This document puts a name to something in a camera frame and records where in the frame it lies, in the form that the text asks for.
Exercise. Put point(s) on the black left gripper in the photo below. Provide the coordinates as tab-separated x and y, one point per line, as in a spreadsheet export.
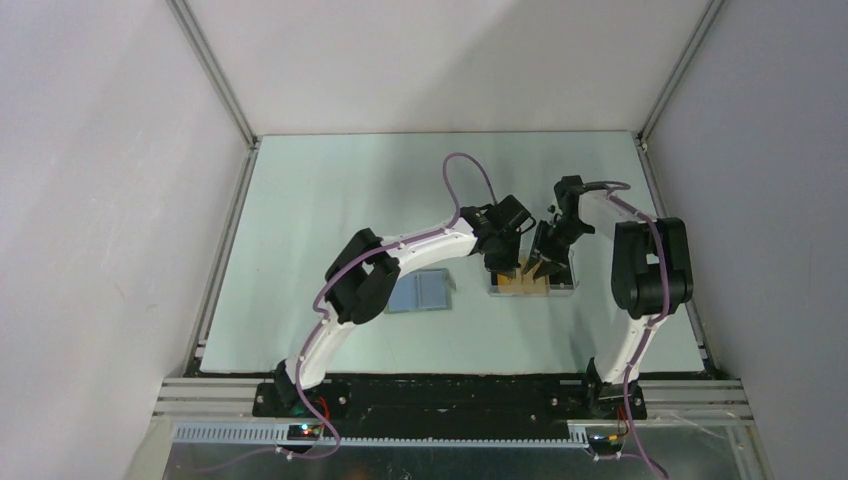
508	265

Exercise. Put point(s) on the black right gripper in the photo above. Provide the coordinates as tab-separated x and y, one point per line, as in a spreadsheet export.
552	260

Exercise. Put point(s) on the clear plastic card box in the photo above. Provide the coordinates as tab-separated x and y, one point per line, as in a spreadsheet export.
562	284

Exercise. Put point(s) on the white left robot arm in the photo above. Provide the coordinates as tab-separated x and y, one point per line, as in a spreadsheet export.
360	281

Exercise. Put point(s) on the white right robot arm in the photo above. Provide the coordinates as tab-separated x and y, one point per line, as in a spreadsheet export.
650	276

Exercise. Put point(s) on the gold card stack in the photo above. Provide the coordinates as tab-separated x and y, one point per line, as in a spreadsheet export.
532	286

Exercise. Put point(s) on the right aluminium frame post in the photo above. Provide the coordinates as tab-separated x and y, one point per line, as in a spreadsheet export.
679	70

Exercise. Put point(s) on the aluminium frame post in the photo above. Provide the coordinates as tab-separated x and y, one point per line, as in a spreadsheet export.
679	70
194	33

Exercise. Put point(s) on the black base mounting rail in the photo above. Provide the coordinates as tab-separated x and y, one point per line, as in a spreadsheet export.
415	406

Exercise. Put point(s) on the white slotted cable duct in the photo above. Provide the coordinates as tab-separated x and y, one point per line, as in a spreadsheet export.
286	434

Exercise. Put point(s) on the left aluminium frame post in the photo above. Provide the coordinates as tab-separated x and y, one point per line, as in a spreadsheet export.
194	33

